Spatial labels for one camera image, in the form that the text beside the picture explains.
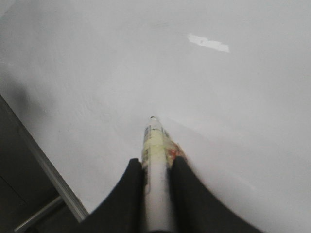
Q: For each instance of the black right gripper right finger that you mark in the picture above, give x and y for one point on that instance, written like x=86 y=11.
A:
x=197 y=209

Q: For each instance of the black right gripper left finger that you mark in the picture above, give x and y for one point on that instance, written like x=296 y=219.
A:
x=120 y=211

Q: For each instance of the white black whiteboard marker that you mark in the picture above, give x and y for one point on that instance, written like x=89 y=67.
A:
x=158 y=154

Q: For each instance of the white whiteboard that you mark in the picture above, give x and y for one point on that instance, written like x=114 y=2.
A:
x=230 y=80

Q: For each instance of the grey metal stand leg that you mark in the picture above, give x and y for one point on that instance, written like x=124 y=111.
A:
x=39 y=215

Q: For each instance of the grey aluminium marker tray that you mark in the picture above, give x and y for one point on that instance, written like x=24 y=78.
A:
x=67 y=194

